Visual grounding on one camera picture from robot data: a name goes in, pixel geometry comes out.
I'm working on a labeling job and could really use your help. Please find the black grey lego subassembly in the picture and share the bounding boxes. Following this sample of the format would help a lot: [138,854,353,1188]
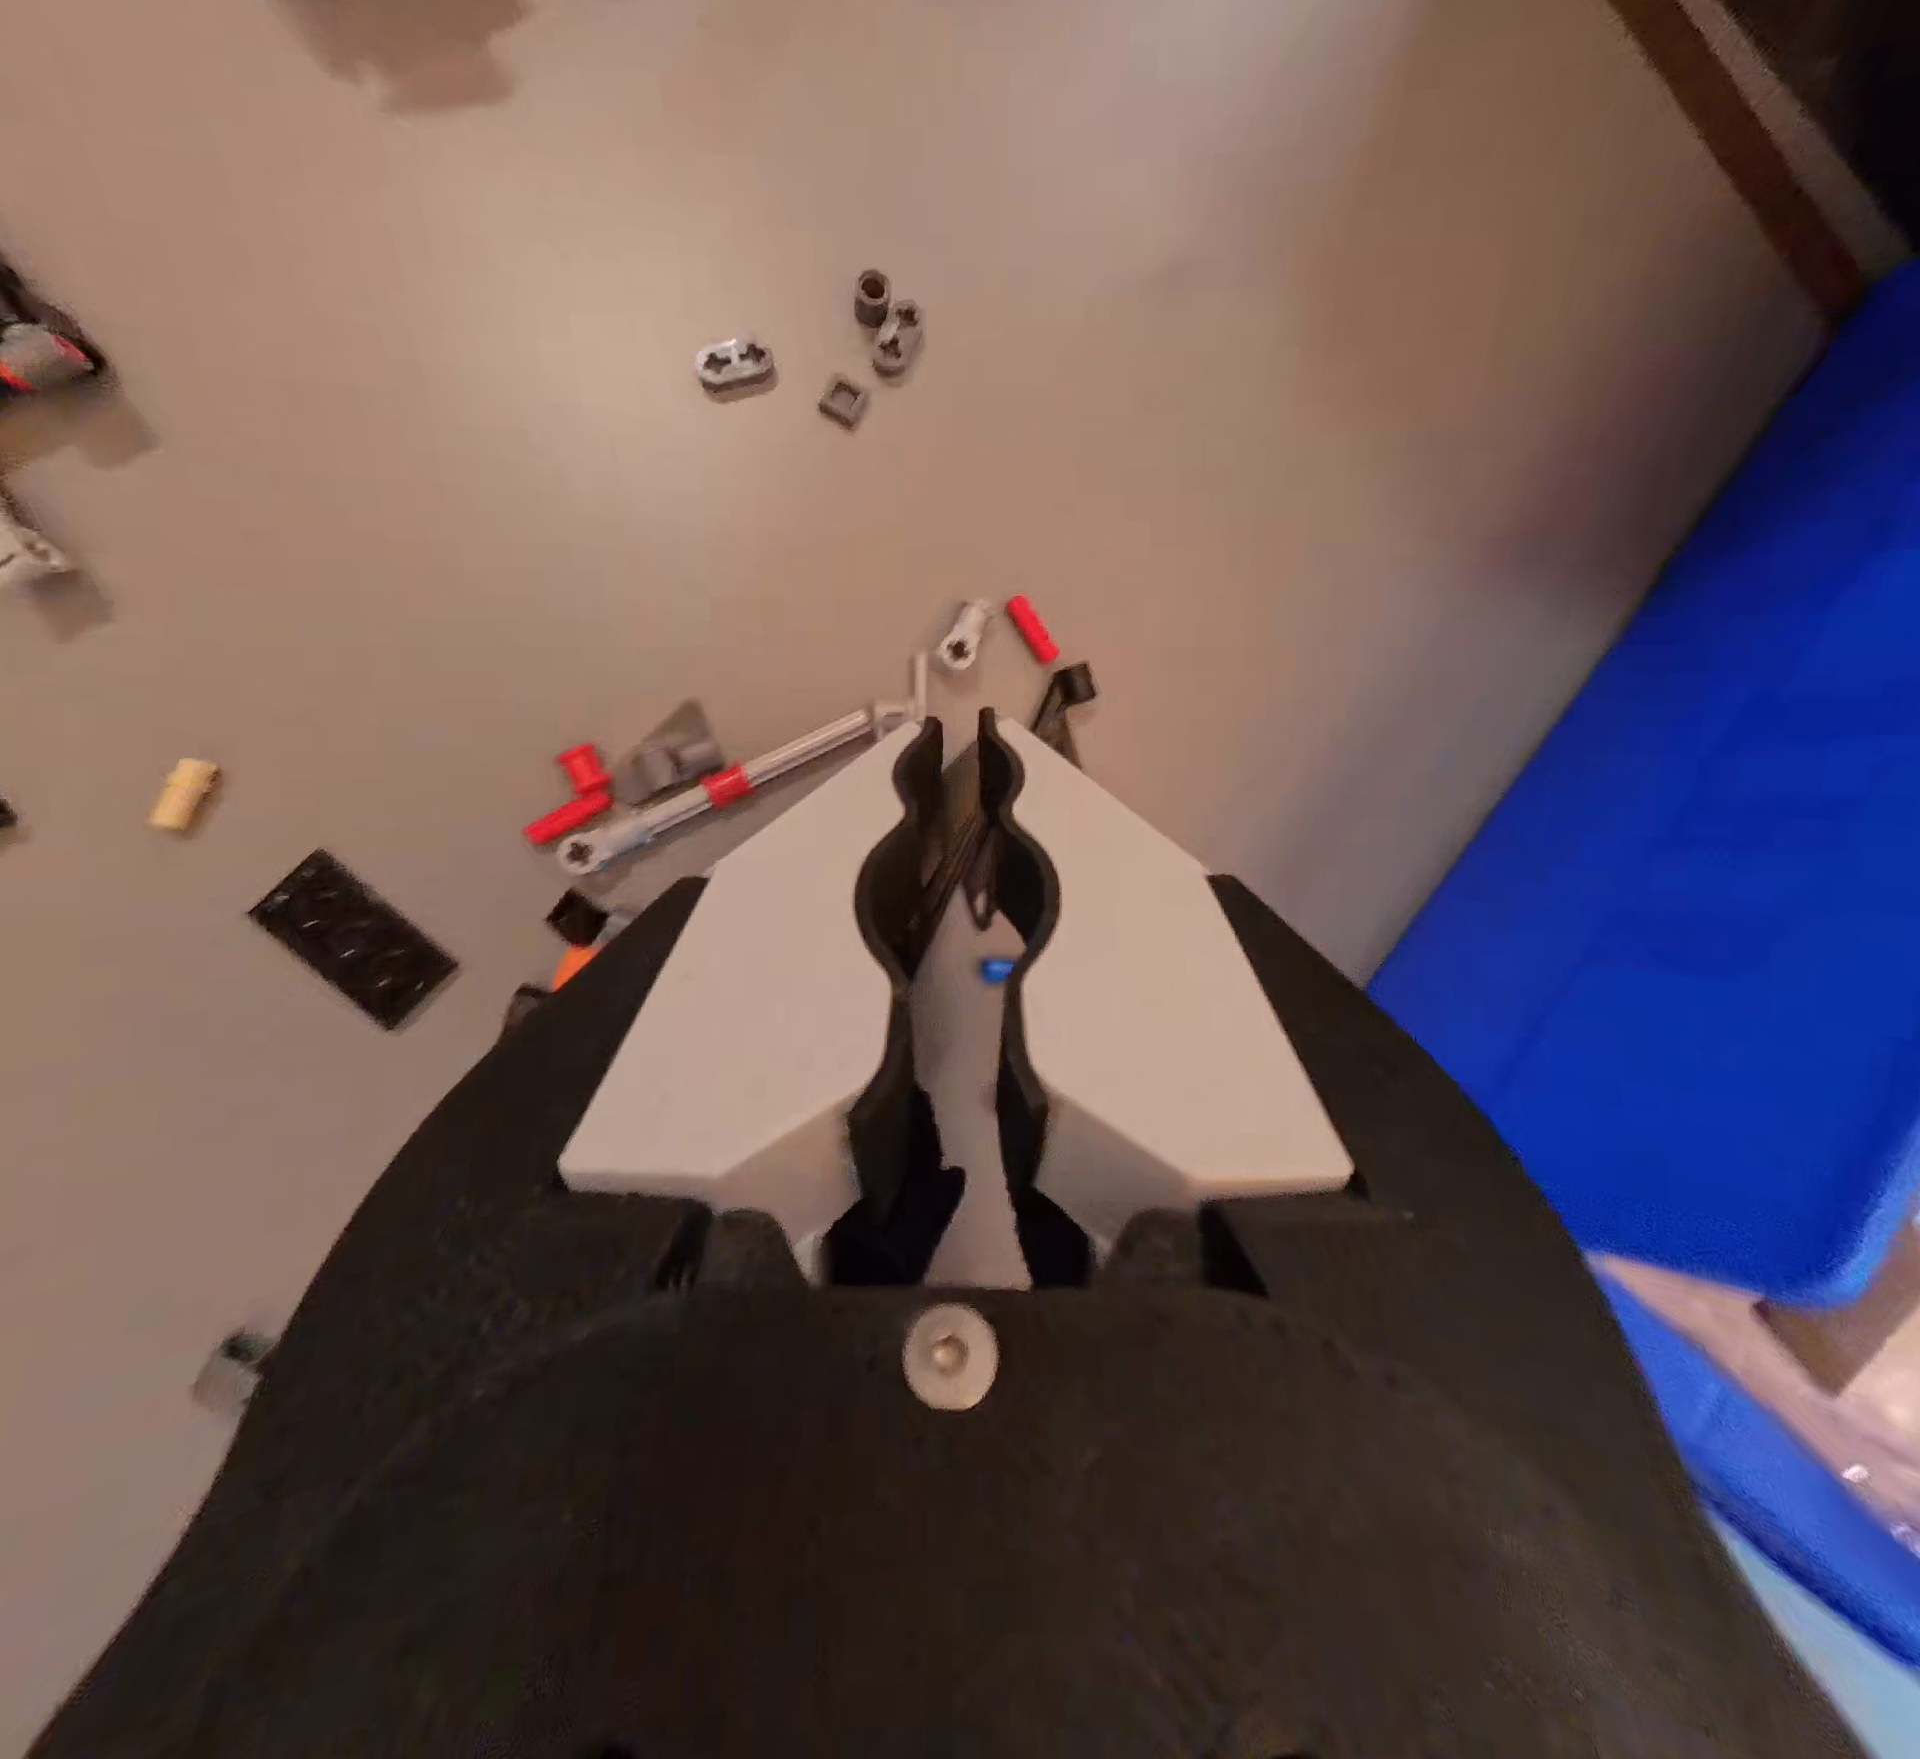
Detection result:
[0,257,114,592]

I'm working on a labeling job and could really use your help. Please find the blue storage bin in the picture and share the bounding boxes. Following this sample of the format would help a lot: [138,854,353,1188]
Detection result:
[1366,259,1920,1670]

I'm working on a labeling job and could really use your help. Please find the black lego plate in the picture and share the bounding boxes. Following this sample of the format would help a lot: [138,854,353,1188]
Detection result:
[245,847,459,1033]

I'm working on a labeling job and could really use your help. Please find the black lego panel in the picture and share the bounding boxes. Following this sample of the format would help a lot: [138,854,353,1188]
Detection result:
[909,662,1099,938]

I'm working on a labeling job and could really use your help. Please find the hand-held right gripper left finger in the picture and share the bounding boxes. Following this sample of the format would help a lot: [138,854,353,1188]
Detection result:
[558,717,967,1289]

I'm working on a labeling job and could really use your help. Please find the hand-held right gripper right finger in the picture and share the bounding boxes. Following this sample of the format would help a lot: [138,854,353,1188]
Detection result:
[973,707,1355,1289]

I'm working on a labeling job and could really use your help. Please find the scattered lego pieces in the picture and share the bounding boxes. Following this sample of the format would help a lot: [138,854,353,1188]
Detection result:
[502,594,1065,1033]

